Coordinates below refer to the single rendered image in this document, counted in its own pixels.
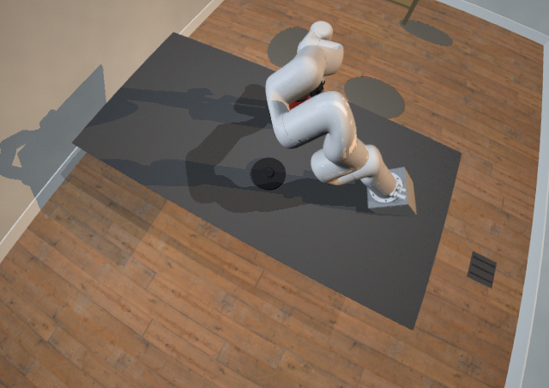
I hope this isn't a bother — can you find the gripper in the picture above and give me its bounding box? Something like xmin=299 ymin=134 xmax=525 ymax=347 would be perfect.
xmin=310 ymin=76 xmax=325 ymax=96

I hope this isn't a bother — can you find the red kettle with black lid and handle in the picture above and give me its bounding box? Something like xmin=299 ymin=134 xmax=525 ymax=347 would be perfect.
xmin=289 ymin=90 xmax=321 ymax=110

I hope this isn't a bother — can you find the black round disk with center stud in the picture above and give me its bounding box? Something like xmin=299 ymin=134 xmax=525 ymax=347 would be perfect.
xmin=251 ymin=157 xmax=286 ymax=191

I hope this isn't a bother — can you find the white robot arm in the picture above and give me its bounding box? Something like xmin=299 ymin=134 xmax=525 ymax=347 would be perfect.
xmin=266 ymin=21 xmax=407 ymax=203

